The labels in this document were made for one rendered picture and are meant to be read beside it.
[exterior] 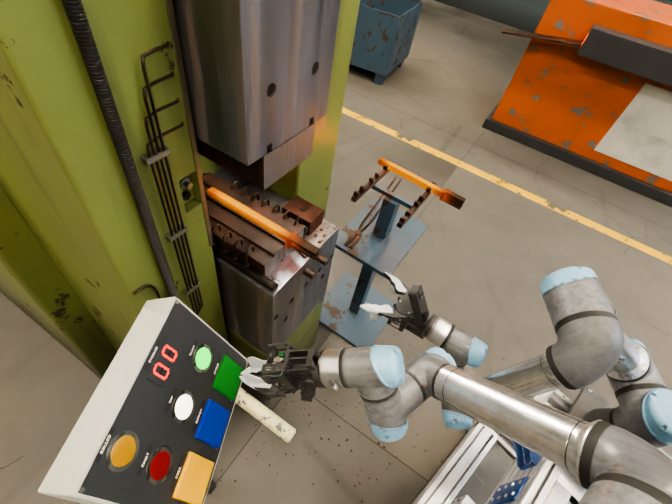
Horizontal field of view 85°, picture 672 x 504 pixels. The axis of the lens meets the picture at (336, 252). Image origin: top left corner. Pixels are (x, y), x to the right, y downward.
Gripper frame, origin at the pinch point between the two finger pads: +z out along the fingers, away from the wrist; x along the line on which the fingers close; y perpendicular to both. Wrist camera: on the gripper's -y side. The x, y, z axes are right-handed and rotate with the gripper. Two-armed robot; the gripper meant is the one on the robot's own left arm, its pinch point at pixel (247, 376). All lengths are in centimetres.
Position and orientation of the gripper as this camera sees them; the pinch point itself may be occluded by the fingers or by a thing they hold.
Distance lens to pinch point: 87.9
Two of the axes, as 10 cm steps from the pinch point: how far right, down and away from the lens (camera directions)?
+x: -1.3, 7.4, -6.6
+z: -9.2, 1.6, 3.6
